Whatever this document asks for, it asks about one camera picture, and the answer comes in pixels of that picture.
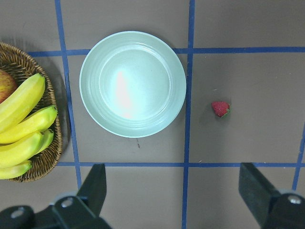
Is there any yellow banana bunch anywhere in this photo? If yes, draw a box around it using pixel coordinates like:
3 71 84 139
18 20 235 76
0 73 59 180

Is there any brown wicker basket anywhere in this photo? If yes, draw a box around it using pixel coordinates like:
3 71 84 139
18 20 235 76
0 42 64 183

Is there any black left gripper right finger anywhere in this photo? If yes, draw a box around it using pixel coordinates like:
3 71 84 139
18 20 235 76
238 163 281 227

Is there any strawberry near plate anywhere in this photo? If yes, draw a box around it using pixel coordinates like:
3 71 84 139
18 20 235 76
211 101 231 118

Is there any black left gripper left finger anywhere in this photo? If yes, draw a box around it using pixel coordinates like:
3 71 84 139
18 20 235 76
76 164 106 216

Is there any red yellow apple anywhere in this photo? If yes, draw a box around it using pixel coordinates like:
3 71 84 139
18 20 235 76
0 70 17 103

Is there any light green plate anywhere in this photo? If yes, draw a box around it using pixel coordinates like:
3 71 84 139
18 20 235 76
79 31 186 138

